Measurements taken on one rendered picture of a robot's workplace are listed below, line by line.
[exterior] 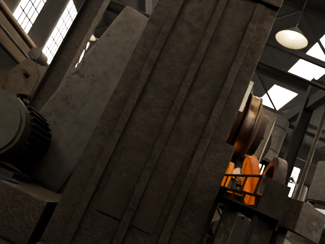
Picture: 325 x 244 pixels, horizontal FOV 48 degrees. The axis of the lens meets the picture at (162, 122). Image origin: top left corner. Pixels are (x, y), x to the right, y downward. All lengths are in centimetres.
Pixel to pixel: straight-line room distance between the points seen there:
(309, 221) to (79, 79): 182
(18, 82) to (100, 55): 737
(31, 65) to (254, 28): 848
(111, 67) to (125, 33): 30
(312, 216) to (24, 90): 878
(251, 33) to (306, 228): 102
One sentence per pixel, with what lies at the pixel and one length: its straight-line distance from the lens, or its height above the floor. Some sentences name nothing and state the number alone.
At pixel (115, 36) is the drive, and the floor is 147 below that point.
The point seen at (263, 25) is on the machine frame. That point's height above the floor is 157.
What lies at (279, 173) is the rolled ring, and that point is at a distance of 120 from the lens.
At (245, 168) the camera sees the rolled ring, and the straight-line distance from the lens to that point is 149.
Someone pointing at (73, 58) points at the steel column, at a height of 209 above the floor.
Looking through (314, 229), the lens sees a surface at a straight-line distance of 186.
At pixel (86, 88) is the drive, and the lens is 274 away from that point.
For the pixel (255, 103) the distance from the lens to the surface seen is 229.
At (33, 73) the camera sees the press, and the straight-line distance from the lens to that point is 1003.
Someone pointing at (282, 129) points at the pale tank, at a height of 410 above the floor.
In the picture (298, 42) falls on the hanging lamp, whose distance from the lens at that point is 767.
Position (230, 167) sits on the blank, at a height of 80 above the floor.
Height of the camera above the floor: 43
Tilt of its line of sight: 13 degrees up
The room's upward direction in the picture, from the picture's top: 24 degrees clockwise
